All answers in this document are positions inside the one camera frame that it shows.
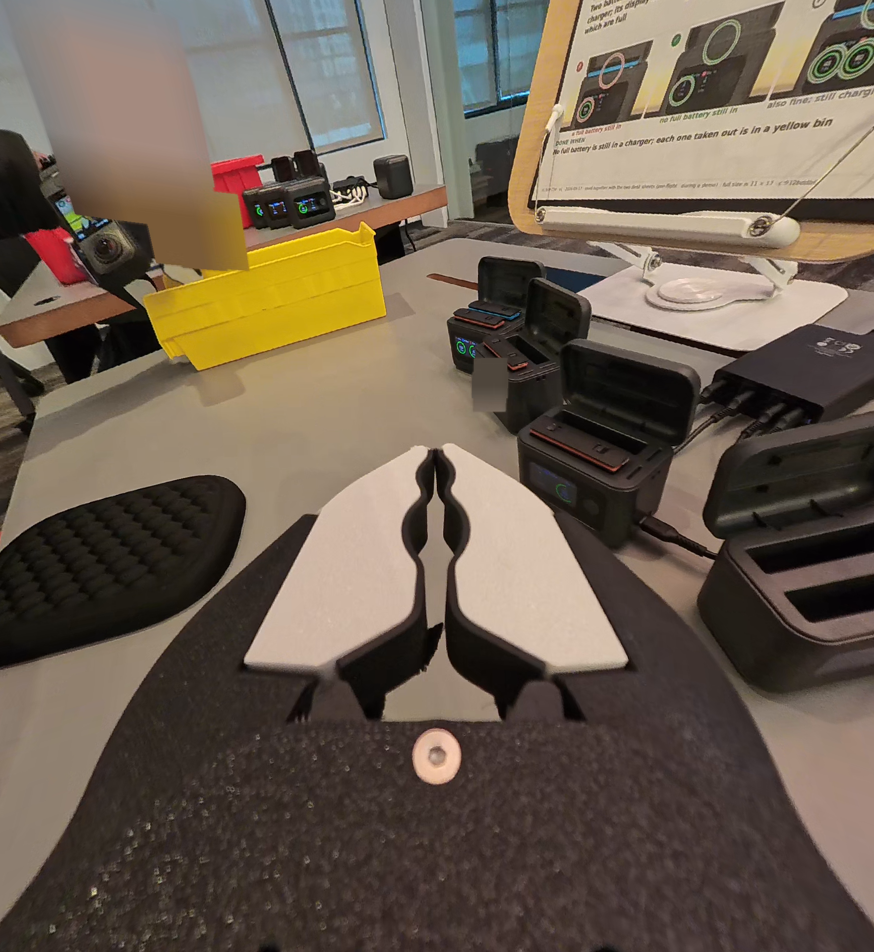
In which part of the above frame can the wooden instruction board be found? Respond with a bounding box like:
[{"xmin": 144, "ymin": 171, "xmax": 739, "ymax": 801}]
[{"xmin": 507, "ymin": 0, "xmax": 874, "ymax": 263}]

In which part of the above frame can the black textured wrist pad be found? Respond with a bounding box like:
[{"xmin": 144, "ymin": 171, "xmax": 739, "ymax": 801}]
[{"xmin": 0, "ymin": 476, "xmax": 246, "ymax": 672}]

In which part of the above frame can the yellow plastic bin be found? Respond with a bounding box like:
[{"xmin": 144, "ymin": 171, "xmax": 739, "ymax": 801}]
[{"xmin": 143, "ymin": 222, "xmax": 387, "ymax": 371}]

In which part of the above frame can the dark blue flat pad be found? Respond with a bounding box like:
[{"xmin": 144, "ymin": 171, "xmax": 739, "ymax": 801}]
[{"xmin": 552, "ymin": 264, "xmax": 616, "ymax": 295}]

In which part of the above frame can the dark low cabinet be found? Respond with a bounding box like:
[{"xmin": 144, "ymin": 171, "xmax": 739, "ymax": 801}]
[{"xmin": 472, "ymin": 140, "xmax": 521, "ymax": 218}]

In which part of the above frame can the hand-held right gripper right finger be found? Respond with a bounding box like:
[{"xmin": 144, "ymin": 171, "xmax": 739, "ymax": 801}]
[{"xmin": 435, "ymin": 443, "xmax": 631, "ymax": 721}]

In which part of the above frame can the black usb charging hub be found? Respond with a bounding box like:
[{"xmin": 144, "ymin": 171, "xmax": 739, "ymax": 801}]
[{"xmin": 708, "ymin": 325, "xmax": 874, "ymax": 434}]

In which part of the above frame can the red plastic bin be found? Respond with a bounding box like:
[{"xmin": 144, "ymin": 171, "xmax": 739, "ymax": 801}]
[{"xmin": 24, "ymin": 227, "xmax": 90, "ymax": 285}]

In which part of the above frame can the printed instruction sheet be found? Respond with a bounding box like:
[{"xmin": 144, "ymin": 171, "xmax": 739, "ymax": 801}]
[{"xmin": 532, "ymin": 0, "xmax": 874, "ymax": 224}]

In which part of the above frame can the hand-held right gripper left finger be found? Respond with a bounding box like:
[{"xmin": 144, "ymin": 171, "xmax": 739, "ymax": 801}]
[{"xmin": 243, "ymin": 445, "xmax": 442, "ymax": 718}]

